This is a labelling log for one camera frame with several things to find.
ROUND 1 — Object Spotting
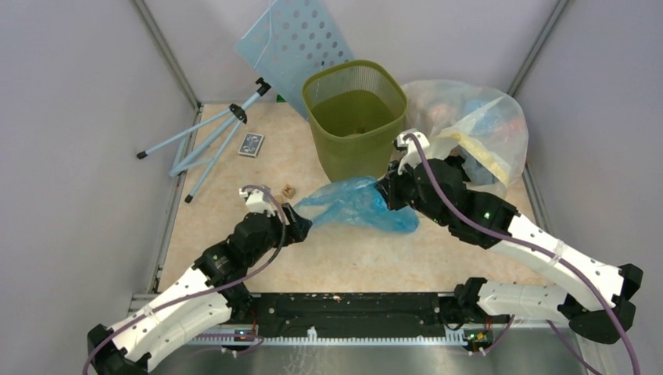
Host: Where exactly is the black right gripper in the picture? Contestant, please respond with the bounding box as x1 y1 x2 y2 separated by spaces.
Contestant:
375 155 450 227

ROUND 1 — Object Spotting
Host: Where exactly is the blue plastic trash bag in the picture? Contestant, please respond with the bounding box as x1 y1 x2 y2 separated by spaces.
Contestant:
295 177 420 234

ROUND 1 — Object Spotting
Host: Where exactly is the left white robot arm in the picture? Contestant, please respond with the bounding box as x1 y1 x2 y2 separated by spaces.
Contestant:
82 204 313 374

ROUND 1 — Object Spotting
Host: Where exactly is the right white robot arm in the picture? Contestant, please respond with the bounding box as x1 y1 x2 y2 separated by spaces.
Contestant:
375 159 643 344

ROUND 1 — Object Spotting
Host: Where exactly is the olive green plastic trash bin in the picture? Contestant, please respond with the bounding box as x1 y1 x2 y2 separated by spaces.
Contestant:
302 60 407 182

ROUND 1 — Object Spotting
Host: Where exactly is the wooden letter cube M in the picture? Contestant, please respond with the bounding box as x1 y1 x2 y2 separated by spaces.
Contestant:
281 185 296 199

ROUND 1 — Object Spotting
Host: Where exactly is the large translucent yellow plastic bag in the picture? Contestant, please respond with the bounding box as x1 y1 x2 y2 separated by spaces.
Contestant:
401 80 529 198

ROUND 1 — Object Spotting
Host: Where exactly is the blue playing card deck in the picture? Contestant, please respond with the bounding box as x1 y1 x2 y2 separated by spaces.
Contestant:
238 133 265 158

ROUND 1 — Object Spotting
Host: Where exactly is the light blue music stand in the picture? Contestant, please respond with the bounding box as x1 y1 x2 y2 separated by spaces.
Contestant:
136 1 354 203

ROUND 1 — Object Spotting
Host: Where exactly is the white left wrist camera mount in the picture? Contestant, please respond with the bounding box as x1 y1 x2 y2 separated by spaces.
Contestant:
238 186 278 216

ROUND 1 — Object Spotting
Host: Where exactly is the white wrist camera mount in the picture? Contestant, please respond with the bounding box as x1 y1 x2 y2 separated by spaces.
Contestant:
394 128 430 175
238 186 278 216

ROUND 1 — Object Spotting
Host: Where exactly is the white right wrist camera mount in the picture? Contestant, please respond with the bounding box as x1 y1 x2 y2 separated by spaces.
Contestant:
394 128 430 175

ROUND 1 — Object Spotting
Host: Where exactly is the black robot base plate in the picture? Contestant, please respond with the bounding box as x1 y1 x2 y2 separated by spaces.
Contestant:
243 292 511 340

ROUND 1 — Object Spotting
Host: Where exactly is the aluminium frame rail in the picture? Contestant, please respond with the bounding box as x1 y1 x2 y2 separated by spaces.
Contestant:
124 292 597 332

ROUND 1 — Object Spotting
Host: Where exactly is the white toothed cable duct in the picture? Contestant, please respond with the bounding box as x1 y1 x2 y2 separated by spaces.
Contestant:
188 327 467 347

